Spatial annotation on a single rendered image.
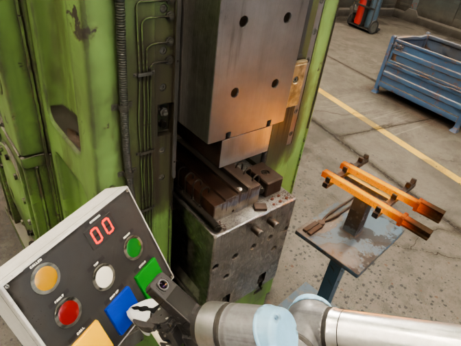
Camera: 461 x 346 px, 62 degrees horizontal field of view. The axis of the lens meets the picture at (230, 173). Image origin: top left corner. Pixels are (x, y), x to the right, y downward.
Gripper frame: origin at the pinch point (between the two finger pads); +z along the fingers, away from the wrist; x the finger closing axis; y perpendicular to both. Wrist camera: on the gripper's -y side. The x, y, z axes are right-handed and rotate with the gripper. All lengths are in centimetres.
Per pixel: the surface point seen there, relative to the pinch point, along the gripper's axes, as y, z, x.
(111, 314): -1.5, 2.0, -3.2
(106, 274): -8.9, 2.3, 0.6
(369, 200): 25, -33, 79
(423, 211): 36, -48, 87
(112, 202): -20.6, 2.7, 10.9
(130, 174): -19.3, 15.3, 29.9
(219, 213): 6.5, 5.8, 47.6
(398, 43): 46, -2, 464
